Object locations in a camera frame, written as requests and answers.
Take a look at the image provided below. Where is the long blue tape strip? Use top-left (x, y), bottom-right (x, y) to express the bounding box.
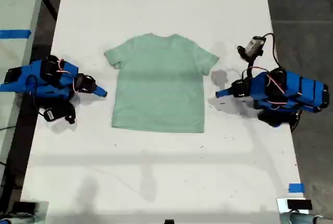
top-left (0, 29), bottom-right (32, 39)

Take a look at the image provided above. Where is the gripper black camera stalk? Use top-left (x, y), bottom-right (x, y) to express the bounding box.
top-left (57, 101), bottom-right (76, 125)
top-left (246, 55), bottom-right (258, 79)

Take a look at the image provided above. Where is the silver metal plate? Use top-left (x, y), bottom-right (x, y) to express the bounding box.
top-left (276, 197), bottom-right (313, 214)

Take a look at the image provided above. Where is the pale side table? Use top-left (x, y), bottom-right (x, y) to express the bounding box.
top-left (0, 0), bottom-right (49, 173)

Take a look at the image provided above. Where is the pale grey tube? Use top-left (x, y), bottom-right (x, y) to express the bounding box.
top-left (280, 211), bottom-right (333, 224)
top-left (0, 213), bottom-right (37, 224)

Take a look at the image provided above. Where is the small black box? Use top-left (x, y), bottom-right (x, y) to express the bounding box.
top-left (287, 199), bottom-right (313, 210)
top-left (12, 201), bottom-right (37, 213)

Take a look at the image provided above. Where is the gripper black camera cable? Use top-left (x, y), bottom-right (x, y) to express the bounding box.
top-left (261, 33), bottom-right (283, 73)
top-left (27, 77), bottom-right (46, 117)

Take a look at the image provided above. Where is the square blue tape patch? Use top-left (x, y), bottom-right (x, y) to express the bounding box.
top-left (288, 183), bottom-right (305, 193)

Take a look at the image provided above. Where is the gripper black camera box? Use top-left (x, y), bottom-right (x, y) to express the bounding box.
top-left (39, 107), bottom-right (60, 123)
top-left (237, 35), bottom-right (265, 60)

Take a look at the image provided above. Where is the pale green T-shirt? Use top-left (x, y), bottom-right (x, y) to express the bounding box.
top-left (103, 33), bottom-right (221, 134)

